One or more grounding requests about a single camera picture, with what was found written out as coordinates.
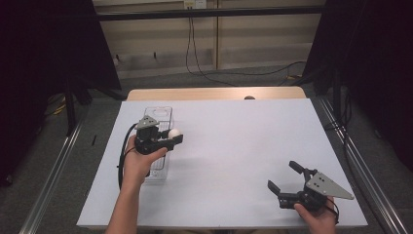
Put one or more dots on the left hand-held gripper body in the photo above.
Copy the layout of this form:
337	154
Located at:
146	136

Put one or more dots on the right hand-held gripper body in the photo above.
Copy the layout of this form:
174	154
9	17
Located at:
324	188

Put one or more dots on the white ball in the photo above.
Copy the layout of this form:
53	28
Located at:
174	133

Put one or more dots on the clear plastic container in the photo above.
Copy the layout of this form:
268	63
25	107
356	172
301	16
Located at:
162	113

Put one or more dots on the person's left hand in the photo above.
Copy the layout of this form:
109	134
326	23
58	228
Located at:
136	165

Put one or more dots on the person's right hand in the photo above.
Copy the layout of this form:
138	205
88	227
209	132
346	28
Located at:
319	221

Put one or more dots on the black curtain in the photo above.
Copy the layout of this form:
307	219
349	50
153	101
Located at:
42	65
373	65

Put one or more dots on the long desk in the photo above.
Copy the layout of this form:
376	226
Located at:
227	13

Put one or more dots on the aluminium floor rail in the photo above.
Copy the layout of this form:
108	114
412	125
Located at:
48	185
363	169

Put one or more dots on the white wall outlet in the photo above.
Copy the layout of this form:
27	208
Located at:
195	4

